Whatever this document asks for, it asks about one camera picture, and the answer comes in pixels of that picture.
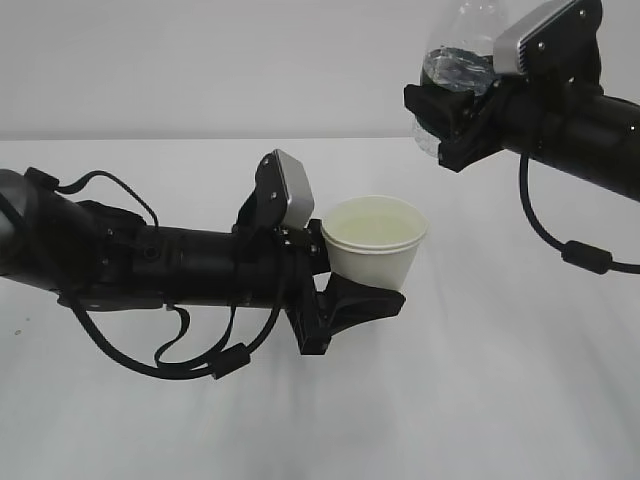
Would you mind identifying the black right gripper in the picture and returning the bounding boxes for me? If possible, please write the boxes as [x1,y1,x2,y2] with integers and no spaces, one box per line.
[403,77,605,173]

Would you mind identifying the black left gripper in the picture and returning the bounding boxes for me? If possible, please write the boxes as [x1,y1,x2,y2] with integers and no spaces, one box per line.
[277,218,405,355]

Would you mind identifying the white paper cup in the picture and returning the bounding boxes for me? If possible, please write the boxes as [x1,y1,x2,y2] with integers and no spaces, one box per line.
[321,195,428,291]

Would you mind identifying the clear bottle green label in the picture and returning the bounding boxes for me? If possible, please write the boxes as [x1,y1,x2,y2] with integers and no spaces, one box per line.
[414,1,508,159]

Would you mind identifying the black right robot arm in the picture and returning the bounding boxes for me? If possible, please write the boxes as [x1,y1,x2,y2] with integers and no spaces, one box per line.
[403,79,639,200]

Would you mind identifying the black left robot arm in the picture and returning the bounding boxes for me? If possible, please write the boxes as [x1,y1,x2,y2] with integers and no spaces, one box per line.
[1,159,405,355]

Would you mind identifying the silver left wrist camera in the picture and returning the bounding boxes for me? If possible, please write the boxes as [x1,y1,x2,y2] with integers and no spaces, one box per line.
[254,149,315,230]

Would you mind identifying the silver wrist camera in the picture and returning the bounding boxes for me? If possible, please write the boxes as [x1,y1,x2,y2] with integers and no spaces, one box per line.
[254,149,315,230]
[493,0,603,77]

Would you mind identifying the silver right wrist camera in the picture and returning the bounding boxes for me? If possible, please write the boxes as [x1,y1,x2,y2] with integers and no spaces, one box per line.
[493,0,603,77]

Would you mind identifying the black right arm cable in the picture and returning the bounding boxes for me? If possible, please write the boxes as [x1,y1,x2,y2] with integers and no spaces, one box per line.
[518,152,640,276]

